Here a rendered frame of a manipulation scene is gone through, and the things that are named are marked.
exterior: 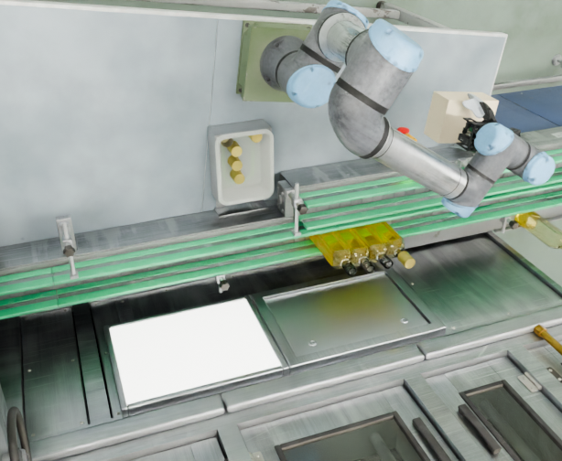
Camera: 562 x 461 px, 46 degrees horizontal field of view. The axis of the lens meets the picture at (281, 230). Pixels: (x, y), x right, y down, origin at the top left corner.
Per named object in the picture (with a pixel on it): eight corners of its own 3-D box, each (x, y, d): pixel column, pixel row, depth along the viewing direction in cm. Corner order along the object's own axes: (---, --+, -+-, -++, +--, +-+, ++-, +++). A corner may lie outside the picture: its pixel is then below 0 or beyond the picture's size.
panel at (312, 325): (103, 334, 187) (122, 418, 160) (102, 325, 186) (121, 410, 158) (388, 272, 214) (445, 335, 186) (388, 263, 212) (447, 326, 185)
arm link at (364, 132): (319, 145, 125) (478, 229, 152) (351, 96, 122) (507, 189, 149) (297, 123, 135) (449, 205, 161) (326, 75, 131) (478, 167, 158)
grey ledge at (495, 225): (361, 241, 230) (376, 258, 221) (362, 219, 225) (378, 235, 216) (582, 197, 258) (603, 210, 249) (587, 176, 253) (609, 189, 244)
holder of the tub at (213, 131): (212, 209, 207) (219, 220, 200) (207, 125, 193) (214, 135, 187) (264, 199, 212) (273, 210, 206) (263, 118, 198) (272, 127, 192)
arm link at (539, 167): (543, 149, 147) (565, 164, 151) (512, 132, 156) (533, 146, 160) (521, 179, 149) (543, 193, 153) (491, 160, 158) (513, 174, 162)
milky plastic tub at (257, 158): (211, 194, 204) (219, 207, 197) (207, 125, 192) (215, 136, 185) (264, 186, 209) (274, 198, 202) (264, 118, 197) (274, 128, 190)
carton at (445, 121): (433, 91, 178) (448, 100, 172) (482, 91, 184) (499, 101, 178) (423, 133, 184) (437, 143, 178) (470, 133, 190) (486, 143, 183)
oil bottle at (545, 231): (513, 220, 237) (563, 258, 216) (519, 207, 235) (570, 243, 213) (524, 221, 239) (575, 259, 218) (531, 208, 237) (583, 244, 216)
